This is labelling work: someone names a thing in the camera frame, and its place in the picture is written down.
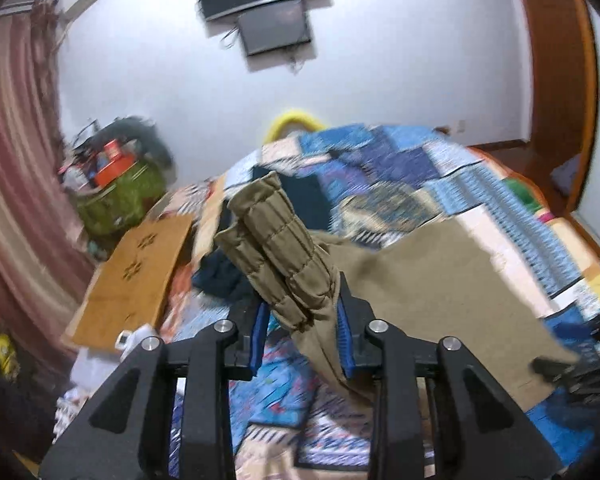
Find yellow foam tube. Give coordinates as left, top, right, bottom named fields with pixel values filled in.
left=265, top=109, right=327, bottom=144

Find brown wooden door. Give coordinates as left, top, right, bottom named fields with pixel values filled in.
left=511, top=0, right=599, bottom=212

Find green fabric storage bag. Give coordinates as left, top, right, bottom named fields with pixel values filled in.
left=75, top=162, right=169, bottom=239

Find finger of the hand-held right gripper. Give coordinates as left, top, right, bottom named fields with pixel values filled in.
left=531, top=356, right=577, bottom=380

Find striped red curtain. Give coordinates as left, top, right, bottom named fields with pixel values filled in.
left=0, top=0, right=97, bottom=336

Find small black wall monitor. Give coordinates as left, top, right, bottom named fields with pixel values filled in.
left=237, top=0, right=314, bottom=57

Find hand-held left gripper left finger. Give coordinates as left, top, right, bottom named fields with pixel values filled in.
left=39, top=305, right=272, bottom=480

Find orange box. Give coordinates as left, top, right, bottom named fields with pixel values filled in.
left=94, top=155, right=137, bottom=187

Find grey plush pillow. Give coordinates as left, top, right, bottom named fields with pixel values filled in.
left=95, top=116, right=177, bottom=169

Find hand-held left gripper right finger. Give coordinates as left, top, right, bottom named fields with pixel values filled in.
left=335, top=272, right=563, bottom=480

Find khaki pants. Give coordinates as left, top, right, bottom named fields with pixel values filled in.
left=214, top=171, right=581, bottom=411

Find dark navy garment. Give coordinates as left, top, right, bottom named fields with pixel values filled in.
left=194, top=172, right=332, bottom=307

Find patchwork printed blanket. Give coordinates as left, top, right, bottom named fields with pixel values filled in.
left=55, top=122, right=600, bottom=480

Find wooden lap tray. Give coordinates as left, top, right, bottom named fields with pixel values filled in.
left=64, top=214, right=196, bottom=349

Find yellow container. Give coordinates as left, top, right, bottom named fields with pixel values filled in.
left=0, top=332, right=22, bottom=382

